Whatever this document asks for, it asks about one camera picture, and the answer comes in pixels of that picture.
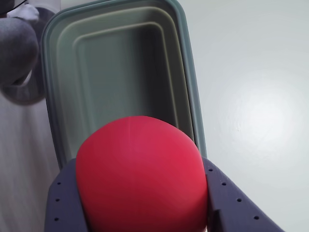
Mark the blue-grey gripper finger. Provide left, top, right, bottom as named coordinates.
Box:
left=44, top=159, right=92, bottom=232
left=201, top=157, right=286, bottom=232

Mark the red ball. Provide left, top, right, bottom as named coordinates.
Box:
left=75, top=116, right=209, bottom=232

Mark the grey rectangular container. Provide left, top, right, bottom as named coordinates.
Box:
left=40, top=0, right=208, bottom=170

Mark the grey rounded object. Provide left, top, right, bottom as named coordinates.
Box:
left=0, top=0, right=46, bottom=106

